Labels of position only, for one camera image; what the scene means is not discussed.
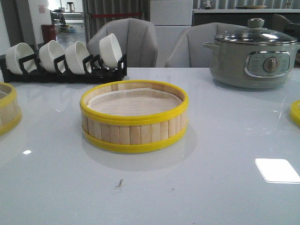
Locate bamboo steamer basket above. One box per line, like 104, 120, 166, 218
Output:
80, 80, 188, 153
0, 82, 22, 136

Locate white steamer liner paper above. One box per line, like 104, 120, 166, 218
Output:
87, 88, 182, 116

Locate black bowl rack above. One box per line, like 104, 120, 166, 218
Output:
0, 51, 127, 84

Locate right grey chair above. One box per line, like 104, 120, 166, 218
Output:
165, 22, 242, 68

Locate grey chair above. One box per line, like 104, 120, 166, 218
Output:
165, 22, 242, 68
87, 18, 158, 68

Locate white bowl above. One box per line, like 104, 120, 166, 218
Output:
99, 33, 122, 68
65, 41, 90, 75
5, 43, 34, 75
39, 40, 65, 73

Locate left grey chair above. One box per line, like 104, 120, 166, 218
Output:
87, 18, 158, 68

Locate white cabinet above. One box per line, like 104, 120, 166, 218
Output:
150, 0, 193, 68

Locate green electric cooking pot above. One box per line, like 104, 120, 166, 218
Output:
204, 40, 300, 89

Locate dark counter cabinet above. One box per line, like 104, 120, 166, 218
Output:
192, 9, 300, 29

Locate red bin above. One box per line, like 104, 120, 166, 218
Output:
41, 24, 56, 44

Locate glass pot lid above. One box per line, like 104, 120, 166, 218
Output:
215, 18, 297, 45

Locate left basket liner paper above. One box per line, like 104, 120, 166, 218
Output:
0, 91, 8, 99

